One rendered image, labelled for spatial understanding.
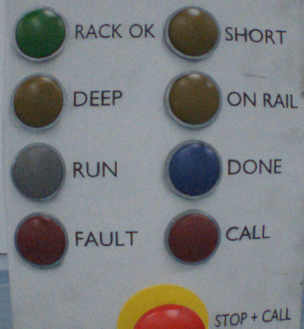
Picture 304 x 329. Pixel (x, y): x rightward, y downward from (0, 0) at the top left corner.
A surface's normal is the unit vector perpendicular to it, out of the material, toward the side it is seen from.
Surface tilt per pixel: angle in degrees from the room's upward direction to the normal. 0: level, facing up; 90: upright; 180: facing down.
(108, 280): 90
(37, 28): 88
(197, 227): 87
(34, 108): 93
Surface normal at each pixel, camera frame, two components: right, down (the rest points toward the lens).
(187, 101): 0.10, 0.13
